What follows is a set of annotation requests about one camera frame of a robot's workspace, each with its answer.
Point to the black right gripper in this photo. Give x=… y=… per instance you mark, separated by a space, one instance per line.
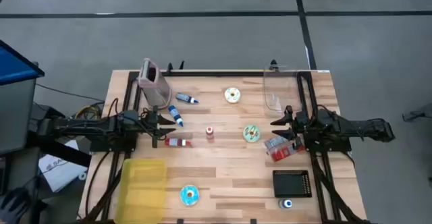
x=298 y=126

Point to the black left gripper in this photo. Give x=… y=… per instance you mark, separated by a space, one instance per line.
x=155 y=126

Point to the blue ink bottle white cap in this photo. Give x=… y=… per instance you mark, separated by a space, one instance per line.
x=173 y=112
x=286 y=203
x=184 y=98

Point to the red ink bottle white cap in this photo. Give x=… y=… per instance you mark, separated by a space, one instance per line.
x=209 y=131
x=175 y=142

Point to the green frosted toy donut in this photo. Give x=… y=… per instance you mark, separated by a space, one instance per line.
x=251 y=133

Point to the white sprinkled toy donut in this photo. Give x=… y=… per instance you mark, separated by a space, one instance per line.
x=232 y=95

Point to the blue frosted toy donut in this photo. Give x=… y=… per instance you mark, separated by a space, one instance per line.
x=185 y=197

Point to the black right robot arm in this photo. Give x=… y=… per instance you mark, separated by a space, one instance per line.
x=354 y=126

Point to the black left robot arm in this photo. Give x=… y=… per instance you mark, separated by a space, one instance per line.
x=84 y=126

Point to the red and grey package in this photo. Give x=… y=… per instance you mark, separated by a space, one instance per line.
x=281 y=151

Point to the clear plastic bin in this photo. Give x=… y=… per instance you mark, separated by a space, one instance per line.
x=281 y=92

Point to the black perforated tray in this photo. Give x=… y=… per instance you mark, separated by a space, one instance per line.
x=292 y=183

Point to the white paper bag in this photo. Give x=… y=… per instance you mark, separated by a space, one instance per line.
x=59 y=171

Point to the black floor box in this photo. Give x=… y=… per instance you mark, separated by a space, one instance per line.
x=38 y=109

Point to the black equipment base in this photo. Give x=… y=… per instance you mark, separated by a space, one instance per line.
x=418 y=114

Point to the grey cart with blue top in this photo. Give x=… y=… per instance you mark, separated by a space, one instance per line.
x=17 y=109

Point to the person's hand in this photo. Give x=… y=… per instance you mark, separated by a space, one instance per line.
x=13 y=205

